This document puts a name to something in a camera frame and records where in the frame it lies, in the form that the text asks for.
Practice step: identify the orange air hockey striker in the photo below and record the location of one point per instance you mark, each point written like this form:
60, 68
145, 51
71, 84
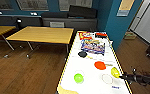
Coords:
114, 71

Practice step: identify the green plate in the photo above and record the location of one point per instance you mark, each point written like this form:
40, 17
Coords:
78, 78

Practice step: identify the red air hockey striker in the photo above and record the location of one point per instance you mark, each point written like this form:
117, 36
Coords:
100, 65

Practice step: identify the yellow air hockey table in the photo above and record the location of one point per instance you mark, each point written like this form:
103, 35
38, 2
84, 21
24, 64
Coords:
87, 78

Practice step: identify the colourful snack packets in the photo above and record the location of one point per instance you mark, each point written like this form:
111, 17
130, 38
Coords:
93, 47

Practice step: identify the woven brown basket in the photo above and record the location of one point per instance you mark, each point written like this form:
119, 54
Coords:
130, 35

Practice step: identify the black and red box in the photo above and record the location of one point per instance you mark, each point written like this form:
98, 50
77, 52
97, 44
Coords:
101, 35

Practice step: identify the orange red snack bag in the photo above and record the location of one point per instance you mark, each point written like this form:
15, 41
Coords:
86, 35

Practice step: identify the dark sofa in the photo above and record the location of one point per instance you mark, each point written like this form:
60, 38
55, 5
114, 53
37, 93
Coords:
74, 23

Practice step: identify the white rectangular sign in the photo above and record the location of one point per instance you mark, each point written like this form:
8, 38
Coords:
57, 24

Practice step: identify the interior glass window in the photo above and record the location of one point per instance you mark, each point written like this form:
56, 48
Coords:
76, 4
2, 4
32, 4

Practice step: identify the dark low bench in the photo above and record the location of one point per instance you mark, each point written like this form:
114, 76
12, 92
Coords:
11, 21

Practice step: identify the yellow wall poster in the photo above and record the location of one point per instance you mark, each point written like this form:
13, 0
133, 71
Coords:
125, 8

